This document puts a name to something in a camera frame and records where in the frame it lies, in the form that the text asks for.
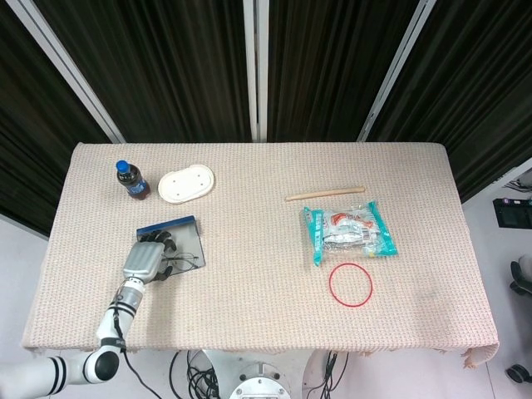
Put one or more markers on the blue rectangular box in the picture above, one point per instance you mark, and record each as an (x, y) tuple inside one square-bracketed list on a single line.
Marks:
[(189, 237)]

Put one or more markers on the wooden stick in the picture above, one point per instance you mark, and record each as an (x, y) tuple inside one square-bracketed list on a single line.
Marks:
[(324, 193)]

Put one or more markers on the beige textured tablecloth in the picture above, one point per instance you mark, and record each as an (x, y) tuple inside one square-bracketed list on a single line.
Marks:
[(257, 291)]

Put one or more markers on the white silver robot base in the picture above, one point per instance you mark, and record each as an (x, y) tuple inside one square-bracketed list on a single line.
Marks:
[(259, 382)]

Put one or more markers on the black pleated curtain panel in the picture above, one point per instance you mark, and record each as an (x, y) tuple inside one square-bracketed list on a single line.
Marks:
[(328, 70), (166, 70), (33, 145), (478, 91)]

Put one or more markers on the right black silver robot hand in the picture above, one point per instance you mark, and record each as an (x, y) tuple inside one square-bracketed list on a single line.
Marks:
[(524, 282)]

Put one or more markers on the black wire eyeglasses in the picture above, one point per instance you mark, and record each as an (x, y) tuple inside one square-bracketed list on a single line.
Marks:
[(185, 261)]

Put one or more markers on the teal clear snack bag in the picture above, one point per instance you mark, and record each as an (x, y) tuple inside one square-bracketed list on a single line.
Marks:
[(349, 234)]

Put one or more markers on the white oval plastic tray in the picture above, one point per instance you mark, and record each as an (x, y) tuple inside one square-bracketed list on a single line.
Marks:
[(186, 183)]

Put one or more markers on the cola bottle with blue cap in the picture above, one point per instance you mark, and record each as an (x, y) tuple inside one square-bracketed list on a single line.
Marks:
[(135, 187)]

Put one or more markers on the black caster wheel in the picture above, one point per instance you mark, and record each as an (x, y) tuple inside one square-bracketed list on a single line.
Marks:
[(517, 372)]

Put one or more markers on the white frame post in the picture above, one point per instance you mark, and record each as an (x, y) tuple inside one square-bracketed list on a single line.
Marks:
[(395, 70), (70, 70), (255, 70)]

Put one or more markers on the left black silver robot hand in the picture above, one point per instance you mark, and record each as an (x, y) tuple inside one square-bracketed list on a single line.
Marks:
[(143, 262)]

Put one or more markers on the white equipment frame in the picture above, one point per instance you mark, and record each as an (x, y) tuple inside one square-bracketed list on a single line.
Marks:
[(515, 176)]

